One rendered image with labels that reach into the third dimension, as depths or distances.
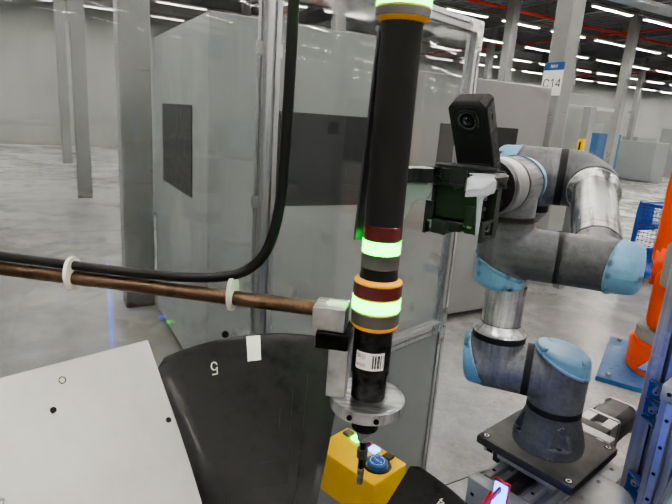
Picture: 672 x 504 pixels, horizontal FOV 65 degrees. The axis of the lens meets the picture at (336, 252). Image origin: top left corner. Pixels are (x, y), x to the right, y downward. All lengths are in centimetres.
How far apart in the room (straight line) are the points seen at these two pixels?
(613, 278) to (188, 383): 56
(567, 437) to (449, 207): 77
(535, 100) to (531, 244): 438
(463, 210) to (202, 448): 40
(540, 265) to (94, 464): 65
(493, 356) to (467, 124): 69
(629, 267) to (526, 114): 433
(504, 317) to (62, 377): 84
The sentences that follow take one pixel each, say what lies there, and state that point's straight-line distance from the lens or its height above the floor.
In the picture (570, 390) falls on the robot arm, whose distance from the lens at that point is 123.
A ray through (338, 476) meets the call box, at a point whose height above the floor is 104.
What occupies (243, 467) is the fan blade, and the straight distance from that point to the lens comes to 63.
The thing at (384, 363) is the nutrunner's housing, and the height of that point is 150.
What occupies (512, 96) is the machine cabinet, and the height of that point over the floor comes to 199.
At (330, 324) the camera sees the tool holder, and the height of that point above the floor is 153.
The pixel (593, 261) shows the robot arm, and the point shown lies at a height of 155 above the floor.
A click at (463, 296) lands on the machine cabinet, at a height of 21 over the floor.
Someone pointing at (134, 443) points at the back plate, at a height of 126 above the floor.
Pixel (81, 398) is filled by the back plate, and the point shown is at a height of 132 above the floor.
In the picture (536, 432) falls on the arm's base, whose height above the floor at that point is 109.
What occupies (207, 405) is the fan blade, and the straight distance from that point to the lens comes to 65.
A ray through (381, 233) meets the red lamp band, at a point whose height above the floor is 162.
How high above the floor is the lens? 171
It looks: 14 degrees down
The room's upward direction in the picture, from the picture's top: 4 degrees clockwise
